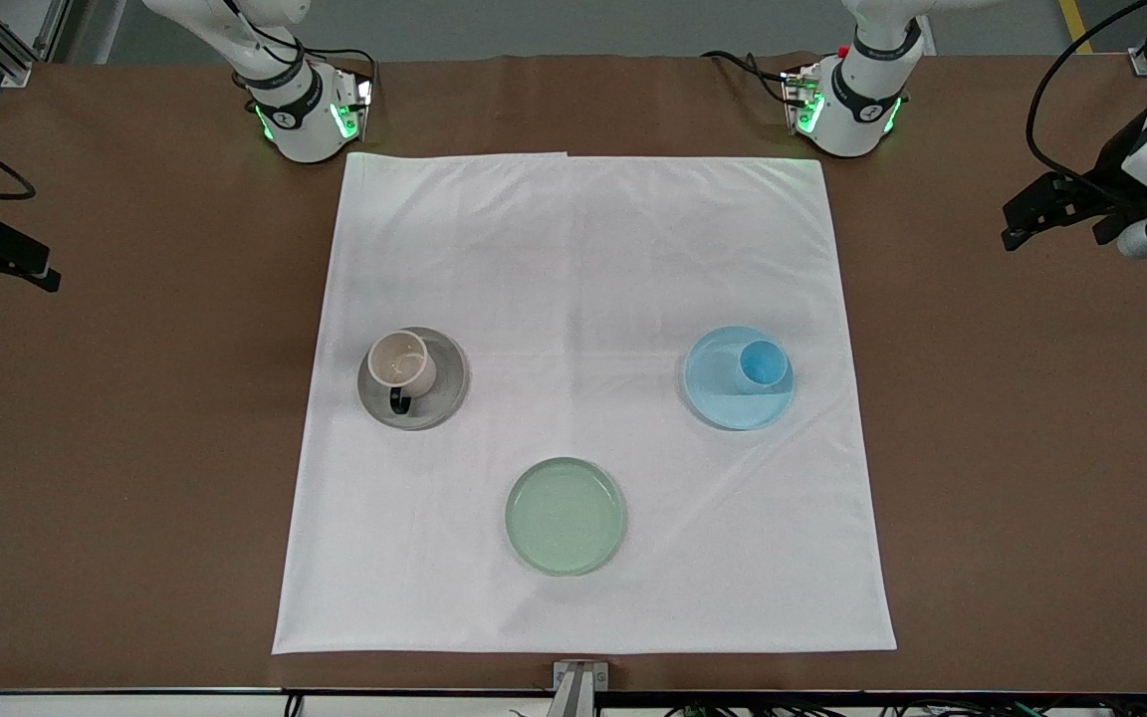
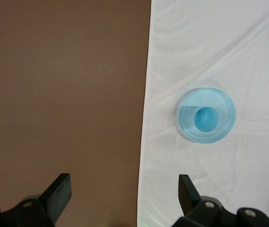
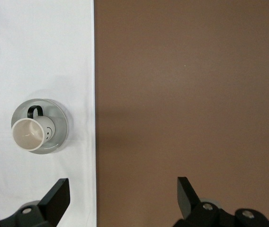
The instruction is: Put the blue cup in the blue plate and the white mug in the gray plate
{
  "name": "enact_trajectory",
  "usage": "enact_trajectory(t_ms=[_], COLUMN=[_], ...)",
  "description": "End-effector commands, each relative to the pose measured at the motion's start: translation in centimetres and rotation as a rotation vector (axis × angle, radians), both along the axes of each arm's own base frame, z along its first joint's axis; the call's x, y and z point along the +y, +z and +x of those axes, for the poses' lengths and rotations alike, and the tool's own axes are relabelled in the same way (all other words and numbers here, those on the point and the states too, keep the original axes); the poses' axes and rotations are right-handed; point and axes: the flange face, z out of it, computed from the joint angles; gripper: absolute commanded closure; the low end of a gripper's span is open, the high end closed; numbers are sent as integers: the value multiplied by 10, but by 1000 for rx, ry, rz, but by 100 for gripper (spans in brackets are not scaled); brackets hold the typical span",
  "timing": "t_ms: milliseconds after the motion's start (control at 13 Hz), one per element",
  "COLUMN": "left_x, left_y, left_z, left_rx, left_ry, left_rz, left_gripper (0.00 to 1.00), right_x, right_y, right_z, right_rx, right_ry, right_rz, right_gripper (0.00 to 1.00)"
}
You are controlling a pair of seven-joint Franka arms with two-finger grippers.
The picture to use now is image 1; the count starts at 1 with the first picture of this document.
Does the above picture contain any black arm base cable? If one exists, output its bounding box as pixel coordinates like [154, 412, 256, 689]
[260, 28, 378, 83]
[700, 49, 796, 107]

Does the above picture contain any light blue round plate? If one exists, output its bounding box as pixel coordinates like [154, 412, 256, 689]
[682, 325, 797, 431]

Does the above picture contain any white square cloth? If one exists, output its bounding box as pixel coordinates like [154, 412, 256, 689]
[272, 151, 898, 655]

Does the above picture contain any light green round plate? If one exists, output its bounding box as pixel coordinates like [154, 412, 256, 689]
[505, 457, 627, 577]

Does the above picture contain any gray round plate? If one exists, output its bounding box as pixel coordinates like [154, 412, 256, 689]
[356, 327, 469, 431]

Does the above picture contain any light blue cup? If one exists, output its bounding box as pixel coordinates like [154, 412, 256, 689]
[733, 340, 791, 396]

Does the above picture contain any gray metal table bracket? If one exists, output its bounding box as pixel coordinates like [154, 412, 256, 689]
[552, 660, 610, 717]

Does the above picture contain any long black looping cable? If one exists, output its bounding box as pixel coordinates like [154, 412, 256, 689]
[1026, 0, 1147, 185]

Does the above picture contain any white mug with black handle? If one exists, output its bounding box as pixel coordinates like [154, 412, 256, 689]
[366, 329, 438, 417]

